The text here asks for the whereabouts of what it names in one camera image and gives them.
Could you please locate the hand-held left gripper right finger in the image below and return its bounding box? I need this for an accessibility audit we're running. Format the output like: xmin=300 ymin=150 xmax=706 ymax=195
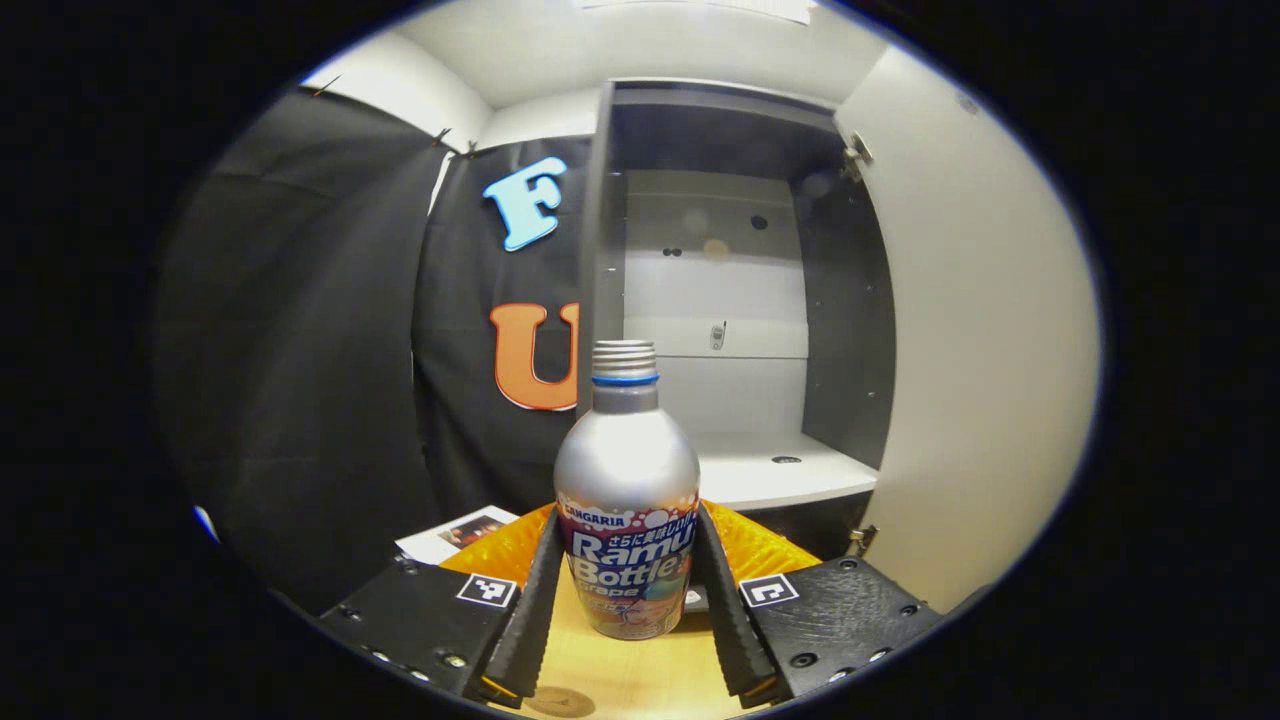
xmin=695 ymin=499 xmax=948 ymax=711

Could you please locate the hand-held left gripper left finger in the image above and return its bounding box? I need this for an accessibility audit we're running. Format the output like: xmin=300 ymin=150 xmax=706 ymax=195
xmin=318 ymin=502 xmax=566 ymax=711

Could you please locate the round brown coaster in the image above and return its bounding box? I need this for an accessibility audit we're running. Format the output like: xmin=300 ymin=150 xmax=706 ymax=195
xmin=525 ymin=686 xmax=597 ymax=718

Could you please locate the silver bottle with pink label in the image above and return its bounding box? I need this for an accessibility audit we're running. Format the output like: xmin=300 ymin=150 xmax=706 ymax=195
xmin=553 ymin=340 xmax=701 ymax=641

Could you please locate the grey cabinet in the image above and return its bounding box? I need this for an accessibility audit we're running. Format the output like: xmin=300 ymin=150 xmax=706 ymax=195
xmin=577 ymin=78 xmax=898 ymax=561

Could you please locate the white cabinet shelf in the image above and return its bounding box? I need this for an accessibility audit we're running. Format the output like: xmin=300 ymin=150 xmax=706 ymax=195
xmin=690 ymin=432 xmax=879 ymax=512

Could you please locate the white book with portrait cover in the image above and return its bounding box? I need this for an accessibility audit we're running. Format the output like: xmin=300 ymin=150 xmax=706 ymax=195
xmin=395 ymin=505 xmax=521 ymax=566

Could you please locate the black backdrop cloth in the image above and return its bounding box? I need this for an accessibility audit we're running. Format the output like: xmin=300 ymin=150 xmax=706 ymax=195
xmin=155 ymin=88 xmax=601 ymax=616

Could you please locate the ceiling light panel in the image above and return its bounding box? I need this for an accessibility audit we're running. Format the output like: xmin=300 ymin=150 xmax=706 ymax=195
xmin=575 ymin=0 xmax=816 ymax=26

